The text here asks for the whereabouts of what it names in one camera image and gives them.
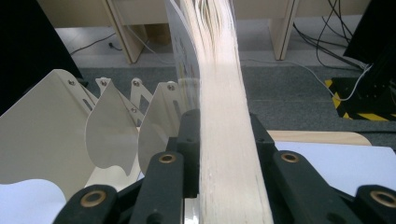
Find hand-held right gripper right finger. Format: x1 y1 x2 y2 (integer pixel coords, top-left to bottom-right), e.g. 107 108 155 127
248 113 277 189

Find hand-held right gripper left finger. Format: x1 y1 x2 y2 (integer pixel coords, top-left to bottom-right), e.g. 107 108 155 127
167 108 202 199

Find white book with picture grid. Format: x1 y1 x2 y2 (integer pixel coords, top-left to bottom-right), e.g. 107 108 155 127
164 0 276 224

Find beige expandable book rack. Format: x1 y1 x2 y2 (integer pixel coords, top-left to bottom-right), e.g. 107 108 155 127
0 68 200 201

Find black stand base striped tape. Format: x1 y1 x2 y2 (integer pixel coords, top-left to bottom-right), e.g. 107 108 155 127
323 40 396 123

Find beige wooden desk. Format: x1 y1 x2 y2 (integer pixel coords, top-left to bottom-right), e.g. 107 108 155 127
36 0 372 64

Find black curtain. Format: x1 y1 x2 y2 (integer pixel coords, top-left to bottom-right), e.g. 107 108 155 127
342 0 396 67
0 0 83 117

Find white floor cable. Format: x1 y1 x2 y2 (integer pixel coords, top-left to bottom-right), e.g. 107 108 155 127
125 24 375 103

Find black socket cables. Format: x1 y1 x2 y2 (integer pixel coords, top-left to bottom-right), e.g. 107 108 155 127
292 0 365 70

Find thin black floor cable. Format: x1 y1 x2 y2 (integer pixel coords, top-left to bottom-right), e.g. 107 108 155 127
69 32 122 57

